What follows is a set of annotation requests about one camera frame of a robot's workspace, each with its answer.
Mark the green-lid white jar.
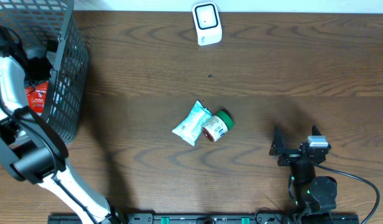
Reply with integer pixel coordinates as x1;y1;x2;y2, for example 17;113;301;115
202;110;234;142

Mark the teal white snack packet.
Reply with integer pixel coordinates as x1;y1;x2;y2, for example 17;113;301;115
172;101;212;146

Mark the red snack packet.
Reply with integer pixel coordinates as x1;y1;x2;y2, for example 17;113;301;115
25;81;48;115

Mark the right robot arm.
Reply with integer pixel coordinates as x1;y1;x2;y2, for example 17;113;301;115
269;126;338;223

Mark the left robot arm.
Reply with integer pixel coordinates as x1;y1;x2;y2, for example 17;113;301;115
0;26;122;223

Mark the white barcode scanner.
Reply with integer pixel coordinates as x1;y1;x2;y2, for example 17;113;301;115
192;2;223;46

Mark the grey plastic mesh basket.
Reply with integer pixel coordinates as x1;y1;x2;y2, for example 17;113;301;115
0;0;89;144

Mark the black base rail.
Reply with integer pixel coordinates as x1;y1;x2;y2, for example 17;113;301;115
47;212;361;224

